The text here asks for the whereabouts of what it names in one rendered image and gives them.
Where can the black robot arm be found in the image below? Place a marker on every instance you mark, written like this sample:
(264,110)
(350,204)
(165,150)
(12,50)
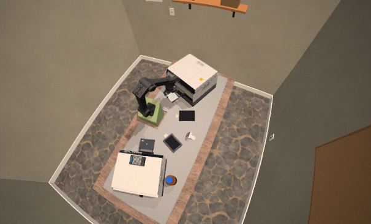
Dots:
(150,85)

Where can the white multiwell plate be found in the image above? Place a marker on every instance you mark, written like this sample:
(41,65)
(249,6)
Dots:
(172,96)

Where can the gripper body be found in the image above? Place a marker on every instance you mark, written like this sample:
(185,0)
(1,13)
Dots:
(170,90)

